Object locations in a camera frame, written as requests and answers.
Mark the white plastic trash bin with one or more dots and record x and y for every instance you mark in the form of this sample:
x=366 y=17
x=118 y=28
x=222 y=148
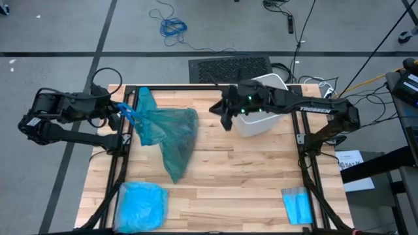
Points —
x=258 y=125

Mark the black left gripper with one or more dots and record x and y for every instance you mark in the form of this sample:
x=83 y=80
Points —
x=101 y=101

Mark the black caster wheel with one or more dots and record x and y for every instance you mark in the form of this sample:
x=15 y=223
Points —
x=405 y=36

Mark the white printed paper sheet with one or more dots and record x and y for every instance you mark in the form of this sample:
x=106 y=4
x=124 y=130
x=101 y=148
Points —
x=351 y=156

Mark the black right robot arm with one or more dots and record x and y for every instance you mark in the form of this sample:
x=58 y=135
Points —
x=320 y=109

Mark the black electronic device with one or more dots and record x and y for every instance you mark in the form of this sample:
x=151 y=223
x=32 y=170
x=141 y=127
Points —
x=408 y=88

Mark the black perforated metal case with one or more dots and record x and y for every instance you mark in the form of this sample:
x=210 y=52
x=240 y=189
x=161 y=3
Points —
x=228 y=68

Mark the white power strip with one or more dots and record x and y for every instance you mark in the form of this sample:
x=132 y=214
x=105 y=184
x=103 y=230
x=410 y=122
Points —
x=328 y=93

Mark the flat folded blue bag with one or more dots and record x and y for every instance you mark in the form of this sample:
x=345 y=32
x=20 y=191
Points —
x=297 y=207

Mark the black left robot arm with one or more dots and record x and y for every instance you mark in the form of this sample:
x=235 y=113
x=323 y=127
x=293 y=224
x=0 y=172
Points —
x=75 y=137

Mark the crumpled blue plastic bag pile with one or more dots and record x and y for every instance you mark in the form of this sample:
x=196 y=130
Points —
x=140 y=207

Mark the teal plastic trash bag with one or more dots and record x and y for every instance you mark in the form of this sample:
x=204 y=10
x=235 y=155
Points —
x=170 y=130

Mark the black power strip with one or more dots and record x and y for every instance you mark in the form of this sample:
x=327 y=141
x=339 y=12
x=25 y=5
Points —
x=290 y=24

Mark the black metal table frame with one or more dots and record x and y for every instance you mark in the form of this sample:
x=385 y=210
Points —
x=295 y=130

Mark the black side table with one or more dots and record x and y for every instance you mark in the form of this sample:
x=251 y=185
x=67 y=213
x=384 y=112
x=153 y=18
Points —
x=375 y=164

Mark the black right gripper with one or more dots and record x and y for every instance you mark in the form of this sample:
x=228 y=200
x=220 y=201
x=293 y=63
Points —
x=251 y=98

